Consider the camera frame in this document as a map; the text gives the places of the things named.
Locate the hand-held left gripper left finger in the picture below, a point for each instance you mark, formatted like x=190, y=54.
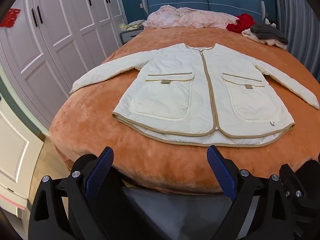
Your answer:
x=100, y=171

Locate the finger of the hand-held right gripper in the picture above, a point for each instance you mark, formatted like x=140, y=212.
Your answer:
x=292, y=182

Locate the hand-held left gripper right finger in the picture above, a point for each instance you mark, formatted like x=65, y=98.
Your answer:
x=221, y=172

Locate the white quilted jacket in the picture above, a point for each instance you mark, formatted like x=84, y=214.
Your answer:
x=175, y=92

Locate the orange plush blanket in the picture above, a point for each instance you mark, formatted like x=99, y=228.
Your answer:
x=155, y=160

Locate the white panelled door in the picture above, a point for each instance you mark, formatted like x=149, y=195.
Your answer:
x=15, y=150

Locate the grey nightstand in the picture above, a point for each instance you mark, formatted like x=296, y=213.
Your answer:
x=128, y=36

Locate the cream garment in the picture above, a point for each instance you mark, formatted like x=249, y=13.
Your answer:
x=250, y=33

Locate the white panelled wardrobe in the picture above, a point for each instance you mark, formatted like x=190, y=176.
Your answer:
x=62, y=30

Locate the grey knit garment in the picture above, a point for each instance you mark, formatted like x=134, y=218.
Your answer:
x=268, y=32

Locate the pale yellow cloth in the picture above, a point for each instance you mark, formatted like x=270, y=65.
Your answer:
x=133, y=25

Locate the red garment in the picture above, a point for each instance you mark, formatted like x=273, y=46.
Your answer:
x=242, y=22

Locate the grey curtain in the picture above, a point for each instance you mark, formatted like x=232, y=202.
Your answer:
x=297, y=30

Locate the pink floral quilt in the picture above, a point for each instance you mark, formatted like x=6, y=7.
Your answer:
x=190, y=18

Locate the black and white cloth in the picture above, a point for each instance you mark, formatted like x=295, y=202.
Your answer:
x=270, y=22

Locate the blue bed headboard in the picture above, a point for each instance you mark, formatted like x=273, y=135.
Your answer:
x=195, y=0

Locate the red paper decoration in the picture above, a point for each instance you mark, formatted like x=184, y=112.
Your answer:
x=10, y=18

